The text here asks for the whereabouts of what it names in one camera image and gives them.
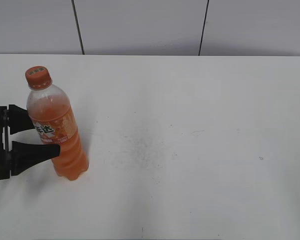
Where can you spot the orange bottle cap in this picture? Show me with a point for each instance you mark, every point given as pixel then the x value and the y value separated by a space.
pixel 38 77

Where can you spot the orange soda plastic bottle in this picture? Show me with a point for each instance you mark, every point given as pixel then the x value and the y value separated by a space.
pixel 50 110

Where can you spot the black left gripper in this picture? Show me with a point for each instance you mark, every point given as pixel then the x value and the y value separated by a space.
pixel 23 156

